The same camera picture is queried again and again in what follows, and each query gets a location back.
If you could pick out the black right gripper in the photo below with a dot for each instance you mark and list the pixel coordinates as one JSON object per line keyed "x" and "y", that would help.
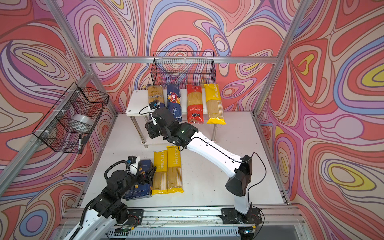
{"x": 150, "y": 127}

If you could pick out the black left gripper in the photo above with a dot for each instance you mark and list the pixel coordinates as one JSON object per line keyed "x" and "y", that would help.
{"x": 147, "y": 179}

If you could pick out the yellow pastatime bag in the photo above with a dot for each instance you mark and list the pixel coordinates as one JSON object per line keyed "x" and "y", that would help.
{"x": 174, "y": 182}
{"x": 214, "y": 105}
{"x": 160, "y": 186}

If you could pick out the blue Barilla spaghetti box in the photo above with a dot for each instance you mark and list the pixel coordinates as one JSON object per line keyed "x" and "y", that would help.
{"x": 174, "y": 101}

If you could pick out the blue Ankara spaghetti bag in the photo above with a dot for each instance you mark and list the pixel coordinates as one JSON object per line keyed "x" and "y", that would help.
{"x": 156, "y": 93}

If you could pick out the red spaghetti bag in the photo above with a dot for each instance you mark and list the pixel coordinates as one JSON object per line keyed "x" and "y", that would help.
{"x": 195, "y": 105}

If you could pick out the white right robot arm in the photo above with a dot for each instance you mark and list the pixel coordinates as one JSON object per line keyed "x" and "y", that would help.
{"x": 186, "y": 136}

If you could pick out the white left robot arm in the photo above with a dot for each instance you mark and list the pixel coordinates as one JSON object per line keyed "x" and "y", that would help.
{"x": 107, "y": 209}

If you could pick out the white two-tier shelf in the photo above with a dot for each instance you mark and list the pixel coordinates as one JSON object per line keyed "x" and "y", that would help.
{"x": 138, "y": 112}

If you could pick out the blue Barilla rigatoni box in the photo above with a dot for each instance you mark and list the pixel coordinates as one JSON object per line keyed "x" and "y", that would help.
{"x": 142, "y": 191}

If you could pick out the silver tape roll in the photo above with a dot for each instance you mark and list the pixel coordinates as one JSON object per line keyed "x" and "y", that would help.
{"x": 83, "y": 119}

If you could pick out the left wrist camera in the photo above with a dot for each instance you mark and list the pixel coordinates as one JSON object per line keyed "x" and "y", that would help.
{"x": 133, "y": 163}

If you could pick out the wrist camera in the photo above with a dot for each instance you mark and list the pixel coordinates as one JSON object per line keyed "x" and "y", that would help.
{"x": 154, "y": 106}
{"x": 133, "y": 163}

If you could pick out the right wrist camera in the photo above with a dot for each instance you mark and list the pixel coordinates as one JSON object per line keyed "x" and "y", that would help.
{"x": 154, "y": 106}

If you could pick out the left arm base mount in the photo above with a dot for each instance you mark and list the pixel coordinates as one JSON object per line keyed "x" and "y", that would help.
{"x": 130, "y": 217}

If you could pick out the black wire basket back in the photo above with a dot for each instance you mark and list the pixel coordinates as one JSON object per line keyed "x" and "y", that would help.
{"x": 183, "y": 68}

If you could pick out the black wire basket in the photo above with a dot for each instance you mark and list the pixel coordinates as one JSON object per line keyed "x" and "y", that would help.
{"x": 61, "y": 133}
{"x": 183, "y": 68}

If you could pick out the black wire basket left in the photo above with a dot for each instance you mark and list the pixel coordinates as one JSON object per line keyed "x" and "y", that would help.
{"x": 61, "y": 133}

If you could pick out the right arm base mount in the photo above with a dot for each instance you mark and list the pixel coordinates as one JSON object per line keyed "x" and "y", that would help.
{"x": 231, "y": 216}

